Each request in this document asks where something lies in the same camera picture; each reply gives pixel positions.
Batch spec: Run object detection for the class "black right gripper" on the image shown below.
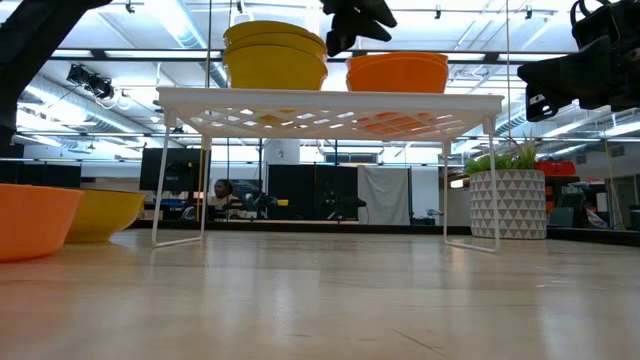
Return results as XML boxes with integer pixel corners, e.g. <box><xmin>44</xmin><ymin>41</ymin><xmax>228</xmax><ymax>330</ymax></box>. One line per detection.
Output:
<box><xmin>517</xmin><ymin>0</ymin><xmax>640</xmax><ymax>123</ymax></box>

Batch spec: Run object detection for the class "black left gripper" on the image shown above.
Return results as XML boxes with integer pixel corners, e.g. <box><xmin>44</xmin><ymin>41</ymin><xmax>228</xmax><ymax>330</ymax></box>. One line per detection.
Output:
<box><xmin>319</xmin><ymin>0</ymin><xmax>399</xmax><ymax>57</ymax></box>

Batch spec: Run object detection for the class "red storage bin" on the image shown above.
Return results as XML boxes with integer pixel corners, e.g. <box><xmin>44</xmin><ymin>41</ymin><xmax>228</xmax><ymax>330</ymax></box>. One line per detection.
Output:
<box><xmin>534</xmin><ymin>159</ymin><xmax>578</xmax><ymax>178</ymax></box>

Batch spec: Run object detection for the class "succulent in white patterned pot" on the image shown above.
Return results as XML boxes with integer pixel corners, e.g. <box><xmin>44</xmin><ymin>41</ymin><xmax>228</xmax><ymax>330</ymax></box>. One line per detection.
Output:
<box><xmin>463</xmin><ymin>132</ymin><xmax>548</xmax><ymax>240</ymax></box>

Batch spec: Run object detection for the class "grey hanging cloth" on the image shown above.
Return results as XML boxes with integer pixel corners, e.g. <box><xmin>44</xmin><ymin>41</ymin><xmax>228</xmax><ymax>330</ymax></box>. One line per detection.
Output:
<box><xmin>357</xmin><ymin>166</ymin><xmax>412</xmax><ymax>226</ymax></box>

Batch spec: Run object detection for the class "black partition panel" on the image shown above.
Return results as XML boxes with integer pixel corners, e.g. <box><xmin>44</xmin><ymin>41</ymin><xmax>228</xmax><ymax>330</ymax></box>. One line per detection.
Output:
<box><xmin>267</xmin><ymin>163</ymin><xmax>359</xmax><ymax>221</ymax></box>

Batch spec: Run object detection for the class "person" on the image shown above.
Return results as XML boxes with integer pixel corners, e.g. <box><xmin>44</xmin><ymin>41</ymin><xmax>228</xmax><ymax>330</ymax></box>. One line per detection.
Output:
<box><xmin>209</xmin><ymin>178</ymin><xmax>241</xmax><ymax>211</ymax></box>

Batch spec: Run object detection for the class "black monitor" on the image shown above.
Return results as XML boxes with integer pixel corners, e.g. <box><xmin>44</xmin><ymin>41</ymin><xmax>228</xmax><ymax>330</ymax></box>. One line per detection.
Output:
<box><xmin>138</xmin><ymin>147</ymin><xmax>211</xmax><ymax>194</ymax></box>

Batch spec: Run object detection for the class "black low cabinet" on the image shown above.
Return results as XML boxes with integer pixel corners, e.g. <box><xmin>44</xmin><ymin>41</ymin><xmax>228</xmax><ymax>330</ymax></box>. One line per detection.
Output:
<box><xmin>0</xmin><ymin>162</ymin><xmax>82</xmax><ymax>190</ymax></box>

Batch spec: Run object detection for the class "white wire shelf rack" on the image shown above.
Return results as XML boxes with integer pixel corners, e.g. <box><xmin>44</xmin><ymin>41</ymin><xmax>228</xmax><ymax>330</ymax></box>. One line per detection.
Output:
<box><xmin>149</xmin><ymin>85</ymin><xmax>509</xmax><ymax>255</ymax></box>

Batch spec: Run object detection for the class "black aluminium table frame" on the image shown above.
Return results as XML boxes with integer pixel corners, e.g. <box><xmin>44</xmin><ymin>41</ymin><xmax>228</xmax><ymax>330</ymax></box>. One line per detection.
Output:
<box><xmin>124</xmin><ymin>218</ymin><xmax>640</xmax><ymax>247</ymax></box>

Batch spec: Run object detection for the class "black ceiling device with cables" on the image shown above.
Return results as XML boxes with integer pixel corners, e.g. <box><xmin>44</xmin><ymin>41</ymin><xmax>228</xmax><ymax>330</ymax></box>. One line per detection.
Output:
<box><xmin>66</xmin><ymin>62</ymin><xmax>117</xmax><ymax>101</ymax></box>

